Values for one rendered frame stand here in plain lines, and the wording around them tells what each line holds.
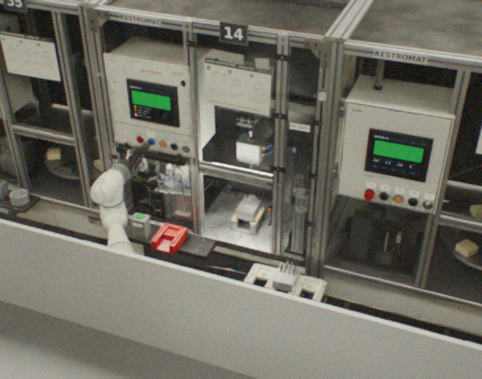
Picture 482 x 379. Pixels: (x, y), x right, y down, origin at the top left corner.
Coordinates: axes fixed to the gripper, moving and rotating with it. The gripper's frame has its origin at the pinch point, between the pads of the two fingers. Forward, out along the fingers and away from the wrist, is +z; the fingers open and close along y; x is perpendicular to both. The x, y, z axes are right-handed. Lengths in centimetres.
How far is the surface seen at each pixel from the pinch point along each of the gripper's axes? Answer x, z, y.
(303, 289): -81, -5, -57
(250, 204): -43, 27, -39
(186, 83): -19.8, 7.7, 33.0
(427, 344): -137, -208, 140
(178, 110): -15.4, 7.0, 19.1
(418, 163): -122, 5, 17
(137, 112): 4.8, 5.3, 15.2
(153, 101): -4.3, 5.3, 22.6
